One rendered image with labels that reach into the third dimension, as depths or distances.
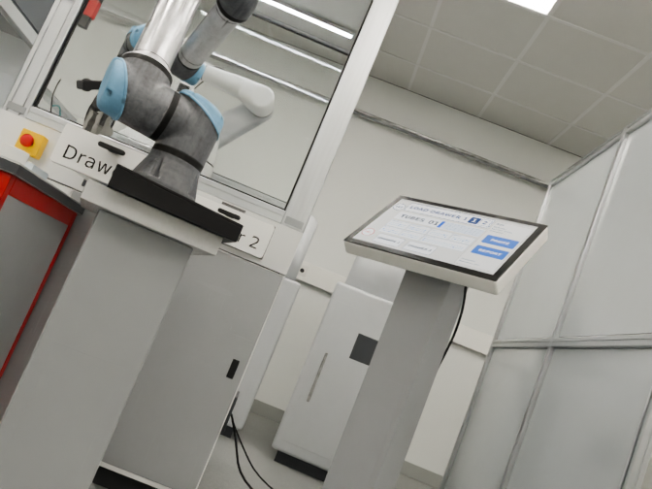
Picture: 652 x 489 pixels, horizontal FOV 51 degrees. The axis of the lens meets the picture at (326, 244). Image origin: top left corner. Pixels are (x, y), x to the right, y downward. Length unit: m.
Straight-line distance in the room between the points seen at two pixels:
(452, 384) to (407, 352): 3.39
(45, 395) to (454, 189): 4.47
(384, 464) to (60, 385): 0.97
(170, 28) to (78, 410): 0.81
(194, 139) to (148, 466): 1.11
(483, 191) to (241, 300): 3.66
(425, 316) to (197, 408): 0.75
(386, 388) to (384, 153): 3.68
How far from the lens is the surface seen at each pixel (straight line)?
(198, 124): 1.50
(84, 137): 1.96
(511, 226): 2.08
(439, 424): 5.41
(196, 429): 2.21
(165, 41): 1.57
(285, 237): 2.19
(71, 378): 1.43
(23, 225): 1.90
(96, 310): 1.42
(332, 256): 5.35
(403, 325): 2.05
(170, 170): 1.47
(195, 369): 2.19
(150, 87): 1.49
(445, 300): 2.02
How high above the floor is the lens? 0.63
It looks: 8 degrees up
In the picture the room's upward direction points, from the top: 22 degrees clockwise
